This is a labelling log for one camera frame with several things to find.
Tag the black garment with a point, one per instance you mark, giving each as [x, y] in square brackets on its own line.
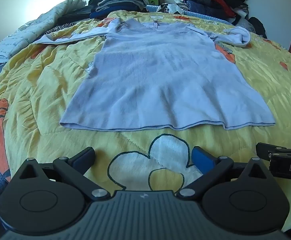
[75, 15]

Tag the yellow printed quilt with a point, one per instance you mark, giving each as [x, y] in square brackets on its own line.
[48, 92]

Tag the black bag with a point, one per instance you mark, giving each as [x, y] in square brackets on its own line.
[258, 26]

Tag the green plastic item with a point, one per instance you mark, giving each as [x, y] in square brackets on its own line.
[153, 2]

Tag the checkered cloth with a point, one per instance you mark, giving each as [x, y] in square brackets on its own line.
[181, 4]

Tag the navy jacket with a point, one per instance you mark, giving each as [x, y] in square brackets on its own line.
[205, 6]

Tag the light blue knitted blanket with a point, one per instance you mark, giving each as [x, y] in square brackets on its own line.
[210, 17]

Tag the stack of dark folded clothes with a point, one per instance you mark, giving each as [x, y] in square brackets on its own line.
[118, 5]

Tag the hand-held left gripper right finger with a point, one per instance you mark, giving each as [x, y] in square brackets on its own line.
[202, 158]

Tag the white plastic bag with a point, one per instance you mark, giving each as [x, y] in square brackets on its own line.
[173, 8]

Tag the zebra striped cloth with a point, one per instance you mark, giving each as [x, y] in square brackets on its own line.
[58, 28]

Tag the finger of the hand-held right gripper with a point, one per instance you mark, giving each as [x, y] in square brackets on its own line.
[263, 147]

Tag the white quilted blanket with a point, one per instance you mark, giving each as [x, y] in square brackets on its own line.
[23, 35]

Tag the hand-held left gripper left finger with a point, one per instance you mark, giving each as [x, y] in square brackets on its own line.
[85, 157]

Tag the light blue shirt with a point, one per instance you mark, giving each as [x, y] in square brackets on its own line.
[160, 80]

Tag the white crumpled clothes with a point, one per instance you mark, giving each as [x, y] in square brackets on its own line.
[243, 17]

